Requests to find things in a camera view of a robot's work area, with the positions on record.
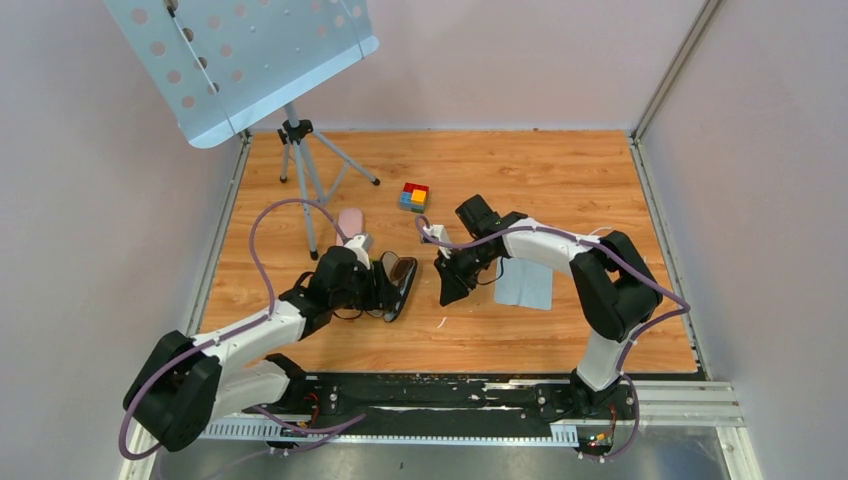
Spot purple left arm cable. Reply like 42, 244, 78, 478
117, 198, 367, 465

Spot white frame sunglasses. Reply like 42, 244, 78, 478
588, 226, 613, 236

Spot brown frame sunglasses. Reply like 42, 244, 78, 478
386, 257, 414, 283

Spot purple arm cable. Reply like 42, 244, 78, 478
117, 198, 367, 465
414, 215, 693, 462

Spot right blue cleaning cloth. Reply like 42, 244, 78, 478
494, 258, 554, 311

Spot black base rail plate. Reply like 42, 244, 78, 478
248, 373, 640, 455

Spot black glasses case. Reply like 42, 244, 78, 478
379, 251, 418, 323

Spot colourful toy brick cube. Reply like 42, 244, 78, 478
398, 182, 430, 214

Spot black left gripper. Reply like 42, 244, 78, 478
331, 261, 402, 311

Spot pink glasses case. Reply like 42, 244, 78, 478
336, 208, 365, 246

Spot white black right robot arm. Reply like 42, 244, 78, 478
415, 195, 663, 418

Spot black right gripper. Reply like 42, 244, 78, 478
434, 240, 498, 307

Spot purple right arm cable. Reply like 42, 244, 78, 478
414, 215, 693, 462

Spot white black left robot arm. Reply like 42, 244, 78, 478
123, 246, 418, 452

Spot perforated music stand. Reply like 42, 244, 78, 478
102, 0, 382, 261

